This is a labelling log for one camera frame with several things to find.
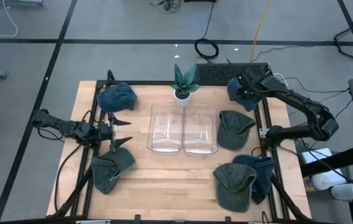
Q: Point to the grey metal mounting plate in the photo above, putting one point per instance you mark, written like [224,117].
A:
[263,132]

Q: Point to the black aluminium table frame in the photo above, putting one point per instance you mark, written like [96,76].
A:
[148,82]

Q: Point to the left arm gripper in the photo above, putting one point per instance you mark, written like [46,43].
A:
[113,133]

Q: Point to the black side beam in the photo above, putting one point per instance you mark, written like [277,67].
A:
[335,161]

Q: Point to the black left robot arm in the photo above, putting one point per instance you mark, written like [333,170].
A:
[58,126]

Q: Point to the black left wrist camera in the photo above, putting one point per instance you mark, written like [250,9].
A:
[104,130]

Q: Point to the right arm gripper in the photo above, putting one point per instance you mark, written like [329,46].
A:
[248,85]

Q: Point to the white paper towel roll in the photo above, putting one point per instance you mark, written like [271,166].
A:
[345,192]
[328,180]

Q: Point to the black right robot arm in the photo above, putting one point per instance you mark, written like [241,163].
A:
[300,102]

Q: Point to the clear plastic bin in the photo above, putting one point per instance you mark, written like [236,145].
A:
[165,127]
[199,129]

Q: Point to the dark green baseball cap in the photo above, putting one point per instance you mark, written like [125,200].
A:
[234,130]
[108,177]
[234,186]

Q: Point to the white cardboard box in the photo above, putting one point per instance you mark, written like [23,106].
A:
[316,154]

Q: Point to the green plant in white pot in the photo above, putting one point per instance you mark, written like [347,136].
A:
[182,82]

